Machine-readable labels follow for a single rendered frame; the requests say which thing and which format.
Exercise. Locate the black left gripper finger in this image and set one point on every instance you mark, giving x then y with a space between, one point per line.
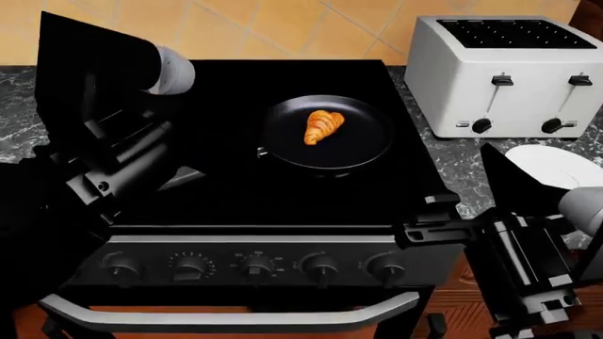
181 178

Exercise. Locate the black toaster lever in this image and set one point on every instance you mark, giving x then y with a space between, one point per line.
502 80
580 80

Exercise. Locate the white four-slot toaster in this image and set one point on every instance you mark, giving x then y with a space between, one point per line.
523 95

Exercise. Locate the golden brown croissant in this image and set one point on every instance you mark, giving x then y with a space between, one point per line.
322 126

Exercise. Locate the black kitchen stove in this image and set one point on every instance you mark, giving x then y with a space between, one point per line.
264 205

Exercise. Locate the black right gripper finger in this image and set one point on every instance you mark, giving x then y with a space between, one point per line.
440 206
433 236

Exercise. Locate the black frying pan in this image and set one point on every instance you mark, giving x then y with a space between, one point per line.
358 148

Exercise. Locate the brown wooden cabinet front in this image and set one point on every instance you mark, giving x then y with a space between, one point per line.
461 293

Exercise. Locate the black toaster dial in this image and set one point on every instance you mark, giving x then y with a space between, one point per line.
551 125
481 125

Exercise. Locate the black stove knob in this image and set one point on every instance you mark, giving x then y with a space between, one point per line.
387 265
255 266
116 266
321 266
188 269

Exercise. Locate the white round plate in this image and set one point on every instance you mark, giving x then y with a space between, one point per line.
551 166

